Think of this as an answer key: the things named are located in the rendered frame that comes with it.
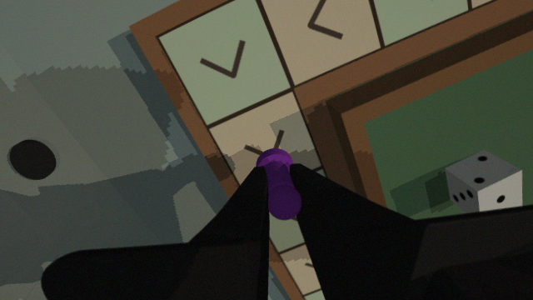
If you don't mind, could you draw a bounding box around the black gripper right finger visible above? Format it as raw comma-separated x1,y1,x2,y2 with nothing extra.
290,163,533,300

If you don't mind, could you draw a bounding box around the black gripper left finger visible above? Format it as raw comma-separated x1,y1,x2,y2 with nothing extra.
41,166,270,300

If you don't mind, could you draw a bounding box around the purple pawn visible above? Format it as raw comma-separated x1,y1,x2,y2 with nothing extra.
256,148,301,220

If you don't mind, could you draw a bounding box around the grey die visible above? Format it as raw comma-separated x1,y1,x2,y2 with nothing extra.
445,150,523,213

